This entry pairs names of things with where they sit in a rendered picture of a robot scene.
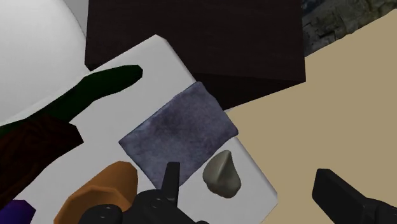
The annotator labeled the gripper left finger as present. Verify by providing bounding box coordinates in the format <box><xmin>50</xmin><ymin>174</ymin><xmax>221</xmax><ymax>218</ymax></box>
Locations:
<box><xmin>77</xmin><ymin>161</ymin><xmax>212</xmax><ymax>224</ymax></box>

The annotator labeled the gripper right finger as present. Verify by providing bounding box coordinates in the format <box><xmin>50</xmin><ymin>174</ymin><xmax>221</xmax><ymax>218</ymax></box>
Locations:
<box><xmin>311</xmin><ymin>168</ymin><xmax>397</xmax><ymax>224</ymax></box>

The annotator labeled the grey olive stone-shaped object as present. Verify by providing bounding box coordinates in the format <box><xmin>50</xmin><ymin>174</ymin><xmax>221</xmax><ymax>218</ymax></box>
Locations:
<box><xmin>202</xmin><ymin>150</ymin><xmax>242</xmax><ymax>199</ymax></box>

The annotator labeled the grey purple square cloth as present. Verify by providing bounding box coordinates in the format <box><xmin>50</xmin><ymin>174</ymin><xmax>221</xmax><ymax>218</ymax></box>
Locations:
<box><xmin>118</xmin><ymin>81</ymin><xmax>239</xmax><ymax>189</ymax></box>

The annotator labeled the orange brown rounded object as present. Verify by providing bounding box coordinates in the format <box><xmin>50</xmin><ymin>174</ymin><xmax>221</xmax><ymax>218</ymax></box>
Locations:
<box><xmin>53</xmin><ymin>160</ymin><xmax>139</xmax><ymax>224</ymax></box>

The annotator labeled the white table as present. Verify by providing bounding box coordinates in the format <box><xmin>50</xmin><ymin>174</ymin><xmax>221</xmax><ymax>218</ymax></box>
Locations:
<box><xmin>12</xmin><ymin>34</ymin><xmax>279</xmax><ymax>224</ymax></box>

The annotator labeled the dark green elongated object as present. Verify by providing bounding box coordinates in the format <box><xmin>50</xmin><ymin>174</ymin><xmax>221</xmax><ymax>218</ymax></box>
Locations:
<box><xmin>0</xmin><ymin>64</ymin><xmax>144</xmax><ymax>138</ymax></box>

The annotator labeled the dark maroon block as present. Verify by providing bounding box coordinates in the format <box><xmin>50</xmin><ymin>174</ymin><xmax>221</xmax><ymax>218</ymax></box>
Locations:
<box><xmin>0</xmin><ymin>113</ymin><xmax>85</xmax><ymax>207</ymax></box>

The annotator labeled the dark robot stand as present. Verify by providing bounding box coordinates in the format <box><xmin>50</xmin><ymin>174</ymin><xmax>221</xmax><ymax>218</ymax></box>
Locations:
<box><xmin>84</xmin><ymin>0</ymin><xmax>307</xmax><ymax>111</ymax></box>

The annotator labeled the purple object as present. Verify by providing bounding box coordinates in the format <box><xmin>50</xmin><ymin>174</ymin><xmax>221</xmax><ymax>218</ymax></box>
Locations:
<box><xmin>0</xmin><ymin>199</ymin><xmax>37</xmax><ymax>224</ymax></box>

